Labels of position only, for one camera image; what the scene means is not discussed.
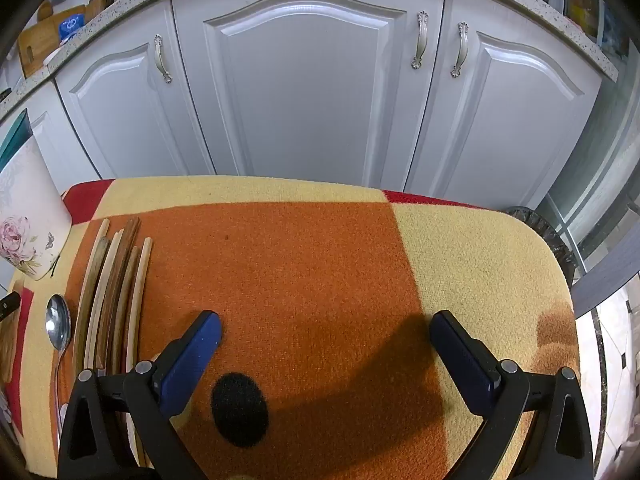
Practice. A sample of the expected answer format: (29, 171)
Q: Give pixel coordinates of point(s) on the light wooden chopstick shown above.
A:
(95, 255)
(141, 280)
(107, 280)

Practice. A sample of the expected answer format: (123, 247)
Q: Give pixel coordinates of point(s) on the metal spoon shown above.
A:
(57, 322)

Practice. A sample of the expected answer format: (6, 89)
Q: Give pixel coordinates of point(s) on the white cabinet door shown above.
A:
(510, 125)
(125, 120)
(300, 85)
(45, 140)

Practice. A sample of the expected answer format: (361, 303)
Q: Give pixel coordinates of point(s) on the blue packet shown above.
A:
(70, 27)

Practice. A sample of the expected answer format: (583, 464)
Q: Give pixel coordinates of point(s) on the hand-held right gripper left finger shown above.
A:
(192, 360)

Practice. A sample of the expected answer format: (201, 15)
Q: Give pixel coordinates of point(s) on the wooden cutting board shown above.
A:
(45, 40)

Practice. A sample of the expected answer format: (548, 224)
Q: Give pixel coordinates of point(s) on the white floral utensil holder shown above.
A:
(30, 200)

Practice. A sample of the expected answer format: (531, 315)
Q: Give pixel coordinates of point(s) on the dark wicker basket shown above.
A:
(555, 240)

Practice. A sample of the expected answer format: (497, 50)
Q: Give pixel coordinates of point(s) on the black round fuzzy patch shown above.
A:
(240, 410)

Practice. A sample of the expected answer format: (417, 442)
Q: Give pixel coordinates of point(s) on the dark brown wooden chopstick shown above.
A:
(120, 270)
(127, 260)

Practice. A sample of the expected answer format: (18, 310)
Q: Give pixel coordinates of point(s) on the checked red orange yellow blanket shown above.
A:
(310, 285)

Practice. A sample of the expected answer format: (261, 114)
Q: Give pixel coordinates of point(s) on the grey-brown wooden chopstick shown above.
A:
(94, 280)
(129, 290)

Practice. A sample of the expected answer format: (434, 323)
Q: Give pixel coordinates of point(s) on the white kitchen cabinets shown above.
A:
(115, 10)

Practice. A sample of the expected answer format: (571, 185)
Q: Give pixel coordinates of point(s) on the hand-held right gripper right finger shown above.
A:
(462, 355)

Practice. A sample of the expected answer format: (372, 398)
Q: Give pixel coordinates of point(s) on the yellow packet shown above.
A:
(582, 7)

